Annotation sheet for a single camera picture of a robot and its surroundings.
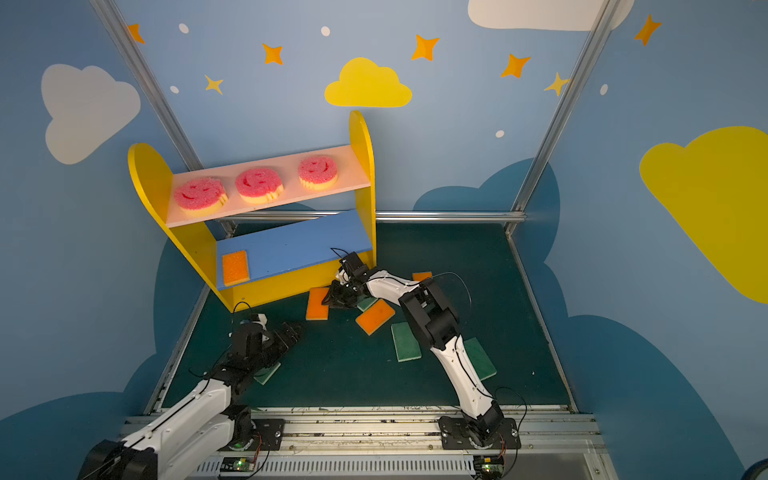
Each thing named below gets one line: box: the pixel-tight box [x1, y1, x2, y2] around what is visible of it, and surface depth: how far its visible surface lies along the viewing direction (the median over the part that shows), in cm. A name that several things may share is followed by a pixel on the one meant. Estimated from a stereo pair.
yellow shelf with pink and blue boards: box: [128, 113, 377, 312], surface depth 82 cm
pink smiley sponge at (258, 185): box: [236, 167, 284, 204], surface depth 71 cm
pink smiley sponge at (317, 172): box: [298, 155, 338, 190], surface depth 75 cm
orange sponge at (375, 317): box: [355, 299, 396, 336], surface depth 98 cm
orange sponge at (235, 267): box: [222, 250, 251, 287], surface depth 91 cm
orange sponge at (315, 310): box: [306, 287, 329, 320], surface depth 99 cm
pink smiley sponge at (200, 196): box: [174, 177, 228, 216], surface depth 68 cm
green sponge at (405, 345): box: [390, 322, 422, 362], surface depth 91 cm
